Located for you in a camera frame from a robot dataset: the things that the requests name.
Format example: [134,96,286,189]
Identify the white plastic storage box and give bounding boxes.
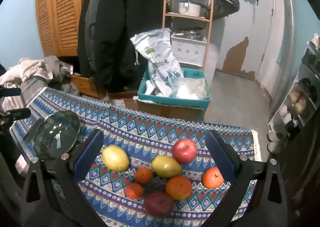
[171,33,207,67]

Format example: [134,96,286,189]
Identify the dark red apple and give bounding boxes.
[144,192,175,217]

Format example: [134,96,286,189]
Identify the wooden shelf rack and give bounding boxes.
[162,0,215,72]

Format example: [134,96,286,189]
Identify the blue patterned tablecloth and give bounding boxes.
[10,87,262,227]

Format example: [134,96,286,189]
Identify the tangerine with green stem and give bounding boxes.
[202,167,224,189]

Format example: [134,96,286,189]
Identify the black hanging jacket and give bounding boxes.
[76,0,165,93]

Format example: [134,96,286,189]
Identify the wooden louvered wardrobe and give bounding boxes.
[35,0,105,57]

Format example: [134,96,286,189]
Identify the white shoes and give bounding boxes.
[267,132,288,154]

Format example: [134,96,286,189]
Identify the white cooking pot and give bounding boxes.
[178,1,208,16]

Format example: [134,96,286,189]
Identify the white crumpled cloth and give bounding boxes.
[0,58,54,88]

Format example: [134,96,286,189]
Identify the bright red apple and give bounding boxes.
[172,138,198,165]

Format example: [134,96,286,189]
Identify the brown cardboard box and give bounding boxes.
[110,92,204,120]

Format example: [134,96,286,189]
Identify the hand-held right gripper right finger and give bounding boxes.
[200,130,292,227]

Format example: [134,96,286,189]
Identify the wooden drawer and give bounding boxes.
[70,74,108,100]

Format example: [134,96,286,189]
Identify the clear glass bowl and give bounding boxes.
[32,110,81,161]

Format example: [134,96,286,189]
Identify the grey green hanging bag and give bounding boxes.
[211,0,241,21]

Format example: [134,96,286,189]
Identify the small tangerine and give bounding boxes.
[135,167,153,184]
[125,183,145,200]

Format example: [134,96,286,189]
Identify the teal box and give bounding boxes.
[137,67,212,117]

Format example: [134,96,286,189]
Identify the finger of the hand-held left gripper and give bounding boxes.
[0,108,31,122]
[0,86,22,97]

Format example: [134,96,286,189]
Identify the steel pot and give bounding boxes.
[175,27,204,39]

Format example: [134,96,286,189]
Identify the black shoes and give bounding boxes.
[299,78,318,97]

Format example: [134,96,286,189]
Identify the tan shoes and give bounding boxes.
[289,90,309,115]

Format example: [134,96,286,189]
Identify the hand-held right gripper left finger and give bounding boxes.
[21,129,108,227]

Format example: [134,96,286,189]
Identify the clear plastic bags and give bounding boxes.
[172,77,208,100]

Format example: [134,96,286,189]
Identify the grey crumpled cloth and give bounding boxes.
[45,55,81,95]

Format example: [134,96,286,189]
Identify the white door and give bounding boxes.
[257,0,303,97]

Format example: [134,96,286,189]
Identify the white printed rice bag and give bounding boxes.
[130,28,185,97]

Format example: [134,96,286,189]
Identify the large orange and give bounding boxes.
[165,176,192,201]

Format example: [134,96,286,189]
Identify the shoe rack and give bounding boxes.
[267,34,320,143]

